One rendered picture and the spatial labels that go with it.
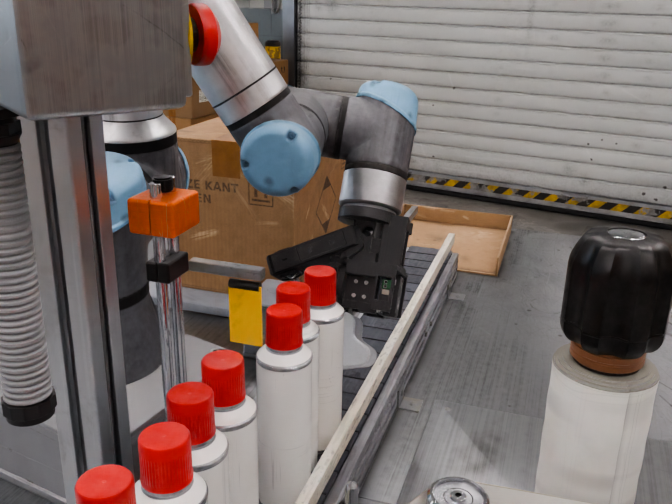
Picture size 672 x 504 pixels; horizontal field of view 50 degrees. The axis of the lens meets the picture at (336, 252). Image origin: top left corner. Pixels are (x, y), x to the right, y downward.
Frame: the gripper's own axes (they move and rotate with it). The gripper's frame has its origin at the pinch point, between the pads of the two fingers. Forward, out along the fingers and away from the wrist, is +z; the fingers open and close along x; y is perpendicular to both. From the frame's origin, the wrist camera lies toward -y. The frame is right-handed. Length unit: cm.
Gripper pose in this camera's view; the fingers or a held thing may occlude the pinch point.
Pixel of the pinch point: (322, 380)
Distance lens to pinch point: 83.8
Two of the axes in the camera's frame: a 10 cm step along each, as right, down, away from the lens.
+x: 2.6, 1.9, 9.5
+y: 9.5, 1.2, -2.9
